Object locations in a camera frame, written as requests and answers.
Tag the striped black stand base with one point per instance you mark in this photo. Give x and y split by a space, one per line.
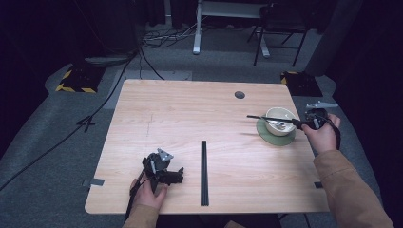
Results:
301 84
79 79

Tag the white desk frame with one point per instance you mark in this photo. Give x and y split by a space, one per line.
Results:
197 31

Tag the person's left hand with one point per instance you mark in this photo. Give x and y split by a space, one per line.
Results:
147 196

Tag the grey tape piece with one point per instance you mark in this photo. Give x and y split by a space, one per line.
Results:
318 185
95 182

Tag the dark round table grommet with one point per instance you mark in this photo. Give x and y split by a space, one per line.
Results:
239 95

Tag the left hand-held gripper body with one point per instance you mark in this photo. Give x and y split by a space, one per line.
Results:
158 166

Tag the black chair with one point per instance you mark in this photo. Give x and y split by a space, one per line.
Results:
282 22

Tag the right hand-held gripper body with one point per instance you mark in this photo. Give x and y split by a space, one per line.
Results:
316 115

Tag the row of black chopsticks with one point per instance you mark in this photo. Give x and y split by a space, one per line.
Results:
204 174

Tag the person's right hand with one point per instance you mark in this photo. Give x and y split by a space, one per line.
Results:
323 139

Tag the green round coaster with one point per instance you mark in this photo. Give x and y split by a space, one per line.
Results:
269 136

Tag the grey column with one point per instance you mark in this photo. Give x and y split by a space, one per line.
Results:
332 38

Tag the cream ceramic bowl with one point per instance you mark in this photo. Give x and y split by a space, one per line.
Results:
275 129

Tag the metal spoon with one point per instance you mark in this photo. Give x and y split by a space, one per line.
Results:
279 125

